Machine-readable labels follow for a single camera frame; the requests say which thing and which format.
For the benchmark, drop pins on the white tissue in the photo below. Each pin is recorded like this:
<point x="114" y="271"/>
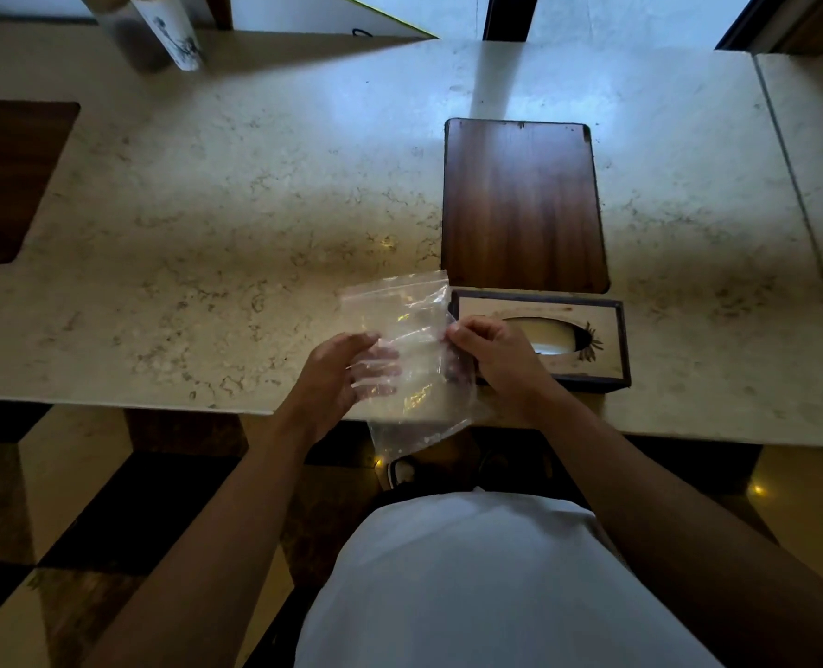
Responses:
<point x="547" y="335"/>

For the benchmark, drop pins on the grey cylinder vase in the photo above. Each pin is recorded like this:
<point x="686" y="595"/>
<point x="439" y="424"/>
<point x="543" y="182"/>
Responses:
<point x="129" y="34"/>

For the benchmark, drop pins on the person's right forearm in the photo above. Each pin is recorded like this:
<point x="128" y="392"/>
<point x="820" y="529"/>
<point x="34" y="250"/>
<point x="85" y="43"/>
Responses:
<point x="661" y="535"/>

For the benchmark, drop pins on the wooden tissue box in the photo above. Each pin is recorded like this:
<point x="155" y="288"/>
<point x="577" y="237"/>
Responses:
<point x="602" y="368"/>

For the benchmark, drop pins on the person's left middle finger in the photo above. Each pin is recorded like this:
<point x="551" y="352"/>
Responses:
<point x="380" y="373"/>

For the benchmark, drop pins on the person's left thumb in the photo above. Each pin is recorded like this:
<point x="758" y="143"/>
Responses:
<point x="359" y="340"/>

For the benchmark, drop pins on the person's right fingers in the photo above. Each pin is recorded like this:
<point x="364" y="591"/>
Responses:
<point x="477" y="332"/>

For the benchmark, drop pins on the brown wooden post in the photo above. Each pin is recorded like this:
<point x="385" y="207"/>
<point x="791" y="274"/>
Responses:
<point x="218" y="9"/>

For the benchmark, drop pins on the person's left forearm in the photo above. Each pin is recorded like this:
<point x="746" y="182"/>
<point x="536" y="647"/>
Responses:
<point x="216" y="542"/>

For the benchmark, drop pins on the white shirt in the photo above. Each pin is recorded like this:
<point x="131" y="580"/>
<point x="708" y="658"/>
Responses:
<point x="488" y="584"/>

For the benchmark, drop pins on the dark wooden board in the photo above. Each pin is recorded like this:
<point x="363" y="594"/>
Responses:
<point x="522" y="208"/>

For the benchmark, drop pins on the black shoe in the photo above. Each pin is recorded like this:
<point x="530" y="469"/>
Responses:
<point x="403" y="471"/>

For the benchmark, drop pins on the person's left hand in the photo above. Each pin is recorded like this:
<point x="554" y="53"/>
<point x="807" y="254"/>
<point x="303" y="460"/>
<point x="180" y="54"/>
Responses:
<point x="321" y="389"/>

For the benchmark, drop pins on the clear plastic zip bag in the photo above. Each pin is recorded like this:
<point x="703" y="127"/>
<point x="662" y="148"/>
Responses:
<point x="422" y="410"/>

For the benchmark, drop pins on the person's right hand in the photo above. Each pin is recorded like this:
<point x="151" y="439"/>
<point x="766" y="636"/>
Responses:
<point x="505" y="368"/>

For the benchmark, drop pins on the white printed cylinder vase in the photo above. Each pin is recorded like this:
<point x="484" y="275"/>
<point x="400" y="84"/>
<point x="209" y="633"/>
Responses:
<point x="171" y="31"/>

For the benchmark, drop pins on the dark window frame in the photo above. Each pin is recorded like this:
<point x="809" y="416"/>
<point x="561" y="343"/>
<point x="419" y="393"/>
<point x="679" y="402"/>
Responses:
<point x="787" y="20"/>

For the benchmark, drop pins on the black window frame post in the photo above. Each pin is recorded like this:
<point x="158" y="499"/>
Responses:
<point x="510" y="15"/>

